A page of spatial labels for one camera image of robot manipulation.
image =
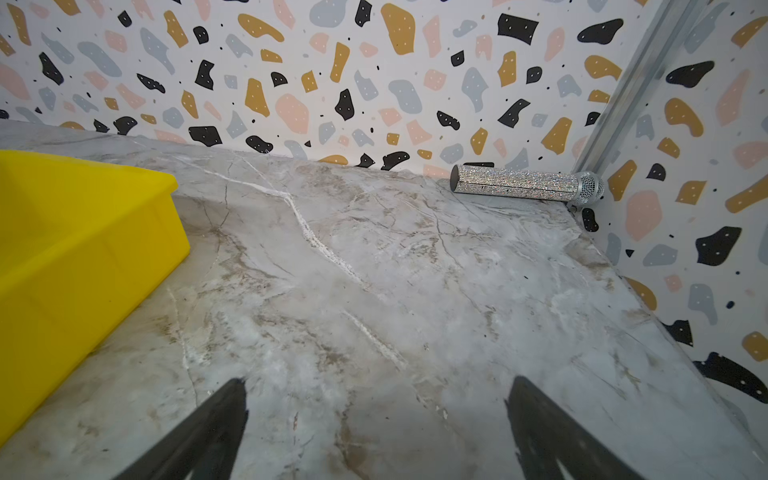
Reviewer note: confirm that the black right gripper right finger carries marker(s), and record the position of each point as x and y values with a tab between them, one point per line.
551	443

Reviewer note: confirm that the glittery silver microphone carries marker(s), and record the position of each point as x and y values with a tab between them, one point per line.
580	189

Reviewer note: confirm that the aluminium corner frame post right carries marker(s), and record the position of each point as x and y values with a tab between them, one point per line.
667	30

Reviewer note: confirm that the yellow plastic bin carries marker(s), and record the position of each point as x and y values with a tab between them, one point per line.
83	243

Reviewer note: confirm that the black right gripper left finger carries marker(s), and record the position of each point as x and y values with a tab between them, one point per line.
204	445

